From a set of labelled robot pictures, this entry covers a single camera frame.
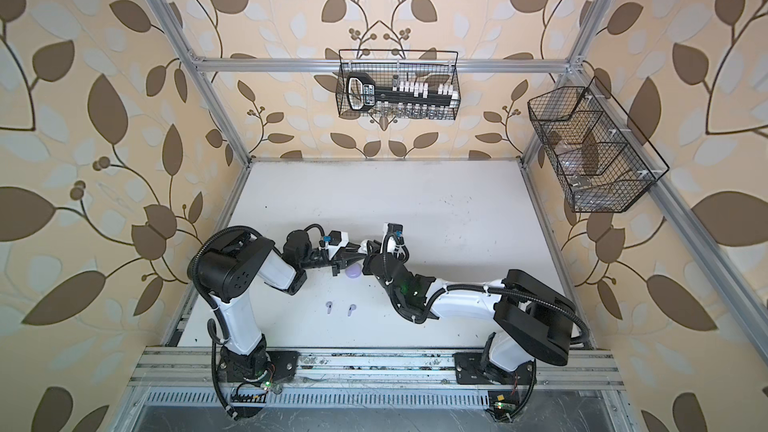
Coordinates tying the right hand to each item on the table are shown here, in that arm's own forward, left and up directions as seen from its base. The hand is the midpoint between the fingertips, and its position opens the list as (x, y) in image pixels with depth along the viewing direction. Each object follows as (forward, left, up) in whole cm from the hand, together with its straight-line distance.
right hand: (368, 246), depth 81 cm
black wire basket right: (+9, -60, +18) cm, 64 cm away
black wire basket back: (+34, -18, +19) cm, 43 cm away
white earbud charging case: (+2, +2, -3) cm, 4 cm away
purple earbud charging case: (-2, +5, -11) cm, 12 cm away
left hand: (+1, +1, -5) cm, 5 cm away
